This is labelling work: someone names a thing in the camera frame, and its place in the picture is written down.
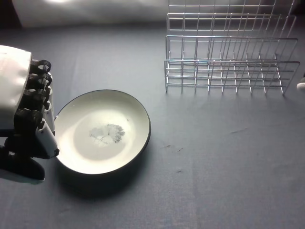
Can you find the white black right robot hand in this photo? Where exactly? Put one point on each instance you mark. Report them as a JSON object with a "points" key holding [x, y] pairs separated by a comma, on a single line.
{"points": [[300, 86]]}

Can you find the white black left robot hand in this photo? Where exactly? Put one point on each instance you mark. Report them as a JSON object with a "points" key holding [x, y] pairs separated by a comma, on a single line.
{"points": [[14, 78]]}

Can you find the white backdrop sheet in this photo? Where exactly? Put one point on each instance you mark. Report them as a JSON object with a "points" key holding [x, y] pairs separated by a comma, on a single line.
{"points": [[95, 12]]}

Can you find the grey tablecloth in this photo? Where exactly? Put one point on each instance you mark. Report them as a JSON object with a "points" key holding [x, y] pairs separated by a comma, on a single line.
{"points": [[214, 167]]}

